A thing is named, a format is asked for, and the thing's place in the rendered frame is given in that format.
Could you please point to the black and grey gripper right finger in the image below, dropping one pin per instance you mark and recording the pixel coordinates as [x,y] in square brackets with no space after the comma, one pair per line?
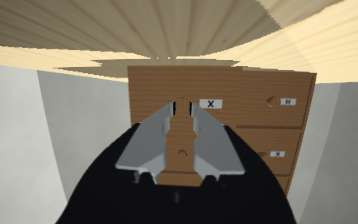
[219,151]

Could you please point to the brown wooden drawer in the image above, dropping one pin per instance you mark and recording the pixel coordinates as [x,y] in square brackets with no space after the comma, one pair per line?
[179,180]
[257,107]
[283,183]
[280,146]
[180,148]
[216,89]

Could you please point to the brown wooden chest of drawers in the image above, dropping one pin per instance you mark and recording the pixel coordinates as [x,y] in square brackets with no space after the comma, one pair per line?
[300,128]

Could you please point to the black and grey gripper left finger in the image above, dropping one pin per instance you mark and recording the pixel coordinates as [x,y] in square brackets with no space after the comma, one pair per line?
[142,148]

